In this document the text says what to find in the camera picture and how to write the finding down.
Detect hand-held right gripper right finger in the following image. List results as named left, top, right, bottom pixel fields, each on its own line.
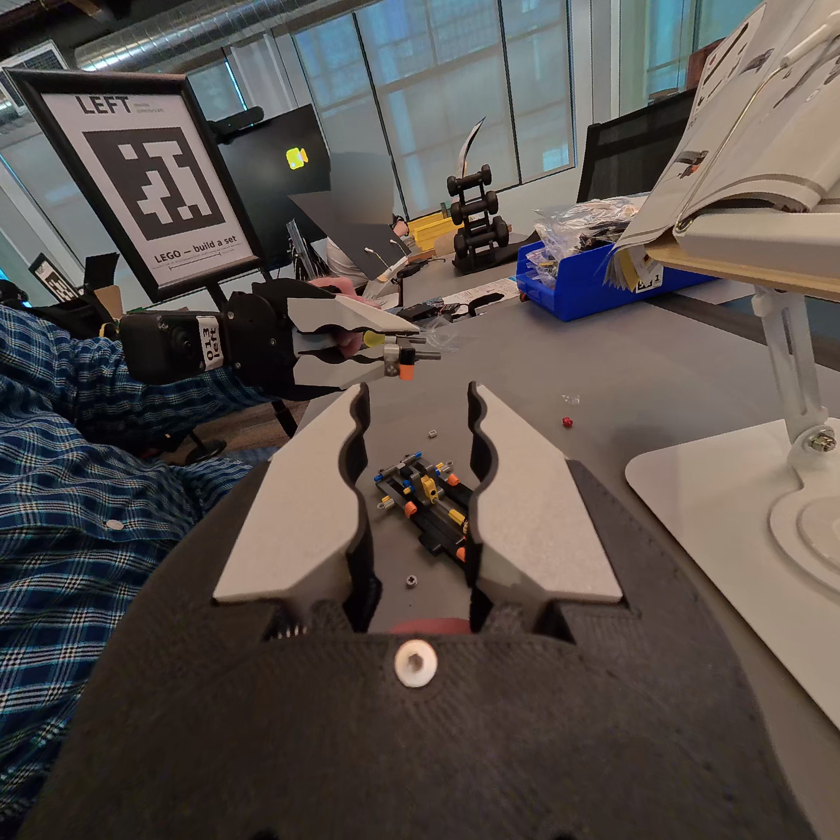
left=466, top=381, right=624, bottom=634

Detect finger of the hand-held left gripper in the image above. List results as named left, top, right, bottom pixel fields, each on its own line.
left=287, top=294, right=421, bottom=355
left=292, top=351, right=389, bottom=395

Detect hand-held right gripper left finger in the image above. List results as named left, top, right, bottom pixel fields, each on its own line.
left=211, top=382, right=383, bottom=634

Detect black lego gear rack assembly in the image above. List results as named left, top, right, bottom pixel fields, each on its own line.
left=382, top=333, right=442, bottom=382

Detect black lego chassis build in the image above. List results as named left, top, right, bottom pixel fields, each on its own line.
left=373, top=451, right=475, bottom=563

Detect lego instruction booklet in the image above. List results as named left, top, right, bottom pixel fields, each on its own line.
left=604, top=0, right=840, bottom=293

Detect person's left forearm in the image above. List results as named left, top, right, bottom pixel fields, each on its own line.
left=0, top=303, right=280, bottom=454

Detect striped office chair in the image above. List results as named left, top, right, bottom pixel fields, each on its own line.
left=287, top=220, right=329, bottom=283

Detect yellow plastic bin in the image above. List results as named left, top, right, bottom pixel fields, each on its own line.
left=407, top=213, right=455, bottom=253

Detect printed paper leaflet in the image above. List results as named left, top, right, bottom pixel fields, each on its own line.
left=453, top=277, right=526, bottom=309

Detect rack of black dumbbells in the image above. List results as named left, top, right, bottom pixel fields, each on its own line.
left=446, top=164, right=510, bottom=275

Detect black monitor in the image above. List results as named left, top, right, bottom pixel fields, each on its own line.
left=217, top=105, right=332, bottom=263

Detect white book stand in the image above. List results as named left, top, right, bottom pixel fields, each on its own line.
left=623, top=10, right=840, bottom=731

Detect framed marker sign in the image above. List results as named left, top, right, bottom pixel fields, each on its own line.
left=3, top=66, right=299, bottom=437

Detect curved white plastic strip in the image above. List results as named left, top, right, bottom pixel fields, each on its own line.
left=461, top=118, right=487, bottom=178

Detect small marker sign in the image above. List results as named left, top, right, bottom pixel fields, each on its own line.
left=28, top=251, right=86, bottom=306

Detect black webcam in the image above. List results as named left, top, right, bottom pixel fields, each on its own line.
left=205, top=107, right=265, bottom=144

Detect person's plaid shirt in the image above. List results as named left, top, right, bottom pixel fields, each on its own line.
left=0, top=407, right=270, bottom=828

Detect blue plastic bin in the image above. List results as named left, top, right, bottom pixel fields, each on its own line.
left=515, top=239, right=718, bottom=322

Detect pile of clear parts bags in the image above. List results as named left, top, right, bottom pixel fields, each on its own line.
left=533, top=196, right=652, bottom=265

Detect silver ventilation ducts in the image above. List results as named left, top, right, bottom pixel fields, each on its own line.
left=72, top=0, right=375, bottom=73

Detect black office chair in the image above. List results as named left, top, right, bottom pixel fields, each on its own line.
left=576, top=88, right=700, bottom=204

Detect glass window wall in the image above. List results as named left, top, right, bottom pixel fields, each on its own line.
left=184, top=0, right=769, bottom=224

